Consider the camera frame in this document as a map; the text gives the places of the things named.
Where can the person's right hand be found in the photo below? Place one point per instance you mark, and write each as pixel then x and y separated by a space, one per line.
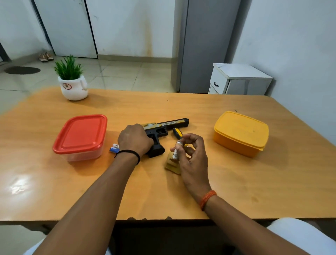
pixel 194 168

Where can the person's left hand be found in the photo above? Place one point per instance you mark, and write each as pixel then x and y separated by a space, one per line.
pixel 133 138

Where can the person's right thumb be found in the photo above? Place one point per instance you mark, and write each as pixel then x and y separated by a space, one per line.
pixel 180 161

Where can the person's left thumb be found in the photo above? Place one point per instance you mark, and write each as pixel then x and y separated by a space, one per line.
pixel 149 141

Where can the black and yellow toy gun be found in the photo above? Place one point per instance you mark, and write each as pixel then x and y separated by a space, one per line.
pixel 170 123

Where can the person's right forearm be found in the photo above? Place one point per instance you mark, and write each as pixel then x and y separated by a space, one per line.
pixel 241 228

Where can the person's left forearm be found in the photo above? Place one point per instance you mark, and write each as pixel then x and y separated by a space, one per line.
pixel 91 205

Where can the tan plastic battery cover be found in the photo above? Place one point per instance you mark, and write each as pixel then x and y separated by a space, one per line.
pixel 171 166

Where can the black wrist band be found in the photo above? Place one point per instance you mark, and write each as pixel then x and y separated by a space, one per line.
pixel 129 151

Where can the yellow and black screwdriver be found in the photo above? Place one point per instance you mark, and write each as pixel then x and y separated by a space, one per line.
pixel 178 132

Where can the blue and white battery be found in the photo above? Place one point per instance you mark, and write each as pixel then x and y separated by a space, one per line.
pixel 114 150

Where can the orange wrist thread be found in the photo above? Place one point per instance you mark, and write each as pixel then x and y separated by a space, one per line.
pixel 208 198

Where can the yellow lidded container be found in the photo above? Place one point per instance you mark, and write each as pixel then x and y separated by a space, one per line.
pixel 240 134

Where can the clear container with red lid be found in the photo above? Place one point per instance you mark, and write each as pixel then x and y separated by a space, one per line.
pixel 80 135

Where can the green plant in white pot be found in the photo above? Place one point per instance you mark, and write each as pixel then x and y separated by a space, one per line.
pixel 73 88

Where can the white bedside cabinet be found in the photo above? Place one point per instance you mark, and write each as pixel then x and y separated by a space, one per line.
pixel 236 78

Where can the grey metal cabinet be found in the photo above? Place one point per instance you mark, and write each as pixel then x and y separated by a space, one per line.
pixel 204 44

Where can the brown sandal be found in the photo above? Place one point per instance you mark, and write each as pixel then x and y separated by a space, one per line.
pixel 42 58
pixel 49 56

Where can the white door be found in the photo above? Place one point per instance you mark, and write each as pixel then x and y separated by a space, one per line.
pixel 67 26

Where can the person's right leg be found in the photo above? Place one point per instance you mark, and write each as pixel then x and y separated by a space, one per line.
pixel 301 236

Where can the dark oval doormat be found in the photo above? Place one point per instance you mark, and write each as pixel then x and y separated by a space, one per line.
pixel 22 70

